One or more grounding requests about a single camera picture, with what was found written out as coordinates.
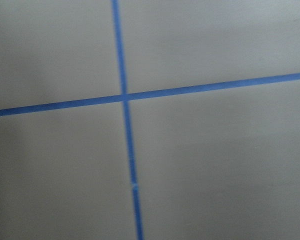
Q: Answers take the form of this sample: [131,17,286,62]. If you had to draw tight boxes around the blue tape grid lines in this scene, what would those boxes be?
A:
[0,0,300,240]

